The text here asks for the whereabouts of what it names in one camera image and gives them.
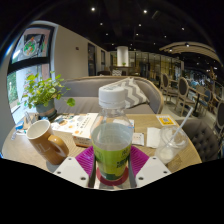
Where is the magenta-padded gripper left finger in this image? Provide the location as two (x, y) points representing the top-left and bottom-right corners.
(53, 145), (98, 189)

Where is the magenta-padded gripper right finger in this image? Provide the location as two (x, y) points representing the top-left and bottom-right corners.
(128, 145), (172, 189)

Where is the clear green-labelled drink bottle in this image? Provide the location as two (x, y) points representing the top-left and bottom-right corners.
(90, 84), (134, 183)

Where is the white paper napkin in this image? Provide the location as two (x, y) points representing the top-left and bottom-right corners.
(146, 126), (163, 149)

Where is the clear plastic cup with straw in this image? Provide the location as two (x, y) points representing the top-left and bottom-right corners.
(154, 105), (195, 165)

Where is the white printed book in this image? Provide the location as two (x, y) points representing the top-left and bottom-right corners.
(50, 112), (100, 148)

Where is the brown paper-look mug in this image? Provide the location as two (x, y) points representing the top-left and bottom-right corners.
(25, 119), (70, 166)

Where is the yellow square card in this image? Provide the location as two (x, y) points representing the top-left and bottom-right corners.
(155, 114), (178, 127)

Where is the grey curved sofa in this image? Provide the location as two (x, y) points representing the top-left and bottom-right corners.
(53, 75), (165, 116)

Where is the dark grey tufted armchair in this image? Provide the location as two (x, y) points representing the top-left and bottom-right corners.
(174, 117), (224, 161)

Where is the wooden card stand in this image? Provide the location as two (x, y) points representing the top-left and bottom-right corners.
(23, 111), (39, 129)

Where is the grey white zigzag pillow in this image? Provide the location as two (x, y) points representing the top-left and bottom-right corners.
(99, 77), (150, 109)

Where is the small blue card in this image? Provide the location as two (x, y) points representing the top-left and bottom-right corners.
(14, 121), (26, 132)

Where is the green potted plant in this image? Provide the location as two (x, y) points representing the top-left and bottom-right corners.
(21, 70), (77, 121)

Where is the group of dining chairs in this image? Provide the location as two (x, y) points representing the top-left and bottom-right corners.
(159, 72), (224, 134)

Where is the colourful window poster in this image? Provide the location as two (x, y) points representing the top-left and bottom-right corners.
(11, 27), (54, 64)

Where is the group of ceiling lights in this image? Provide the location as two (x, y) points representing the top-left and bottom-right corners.
(89, 6), (201, 48)

